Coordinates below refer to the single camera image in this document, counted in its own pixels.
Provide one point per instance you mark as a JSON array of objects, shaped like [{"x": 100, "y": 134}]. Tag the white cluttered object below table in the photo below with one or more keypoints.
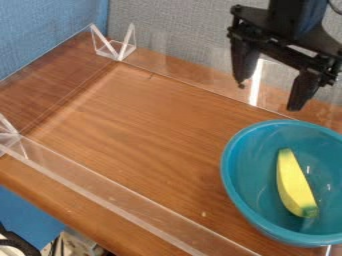
[{"x": 72, "y": 244}]

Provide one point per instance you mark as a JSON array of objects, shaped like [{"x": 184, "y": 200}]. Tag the yellow toy banana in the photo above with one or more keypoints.
[{"x": 293, "y": 189}]

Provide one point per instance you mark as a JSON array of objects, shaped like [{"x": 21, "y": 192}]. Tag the blue plastic bowl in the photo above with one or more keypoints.
[{"x": 248, "y": 177}]

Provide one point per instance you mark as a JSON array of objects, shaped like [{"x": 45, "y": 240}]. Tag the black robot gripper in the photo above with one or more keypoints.
[{"x": 285, "y": 31}]

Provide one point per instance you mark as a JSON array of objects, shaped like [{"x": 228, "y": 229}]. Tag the dark object under table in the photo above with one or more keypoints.
[{"x": 12, "y": 240}]

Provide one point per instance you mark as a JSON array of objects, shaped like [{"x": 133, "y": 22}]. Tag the clear acrylic corner bracket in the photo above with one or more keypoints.
[{"x": 109, "y": 48}]

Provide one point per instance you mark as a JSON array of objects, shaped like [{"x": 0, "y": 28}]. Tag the clear acrylic front barrier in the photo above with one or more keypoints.
[{"x": 96, "y": 204}]

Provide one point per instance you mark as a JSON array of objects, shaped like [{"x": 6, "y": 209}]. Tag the clear acrylic back barrier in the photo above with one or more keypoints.
[{"x": 265, "y": 91}]

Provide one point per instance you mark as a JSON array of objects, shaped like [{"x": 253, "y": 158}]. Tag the clear acrylic barrier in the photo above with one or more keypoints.
[
  {"x": 265, "y": 91},
  {"x": 96, "y": 204}
]

